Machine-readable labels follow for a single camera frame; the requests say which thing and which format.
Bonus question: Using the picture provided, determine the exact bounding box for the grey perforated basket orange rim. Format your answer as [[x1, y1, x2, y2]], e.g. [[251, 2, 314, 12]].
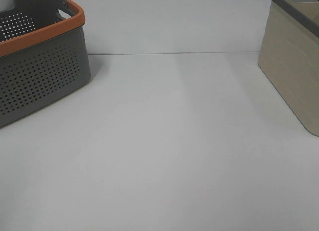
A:
[[0, 0, 91, 126]]

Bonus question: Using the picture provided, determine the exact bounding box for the beige bin grey rim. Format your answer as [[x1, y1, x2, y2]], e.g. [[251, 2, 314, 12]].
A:
[[258, 0, 319, 136]]

